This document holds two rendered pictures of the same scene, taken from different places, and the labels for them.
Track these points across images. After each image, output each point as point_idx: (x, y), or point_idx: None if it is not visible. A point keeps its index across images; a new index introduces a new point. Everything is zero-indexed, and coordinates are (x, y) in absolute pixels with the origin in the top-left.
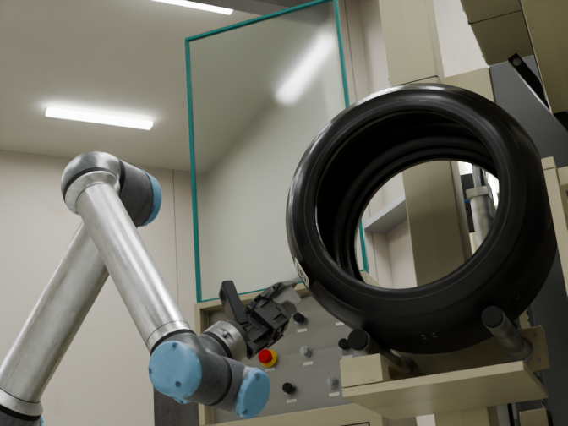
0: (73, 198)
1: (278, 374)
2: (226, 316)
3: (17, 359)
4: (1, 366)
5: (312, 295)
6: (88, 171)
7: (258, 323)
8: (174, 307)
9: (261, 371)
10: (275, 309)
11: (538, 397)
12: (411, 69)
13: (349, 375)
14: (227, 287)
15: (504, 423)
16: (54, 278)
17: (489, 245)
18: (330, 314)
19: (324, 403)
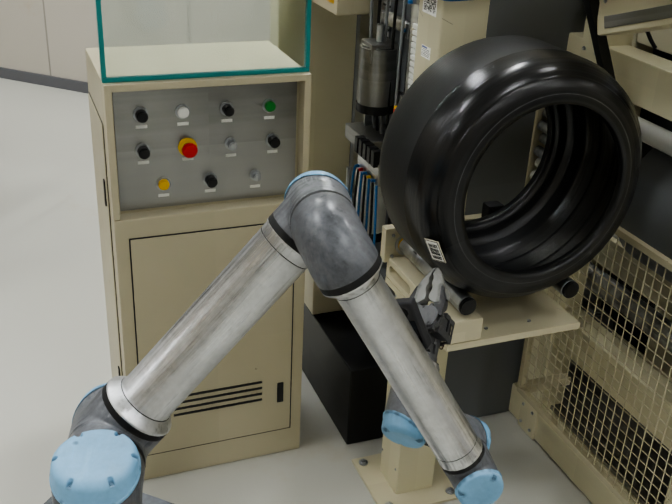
0: (348, 297)
1: (197, 163)
2: (135, 95)
3: (175, 392)
4: (145, 394)
5: (426, 257)
6: (373, 271)
7: (433, 337)
8: (468, 422)
9: (488, 427)
10: (444, 320)
11: None
12: None
13: (455, 335)
14: (414, 310)
15: (379, 196)
16: (233, 314)
17: (596, 243)
18: (259, 107)
19: (244, 194)
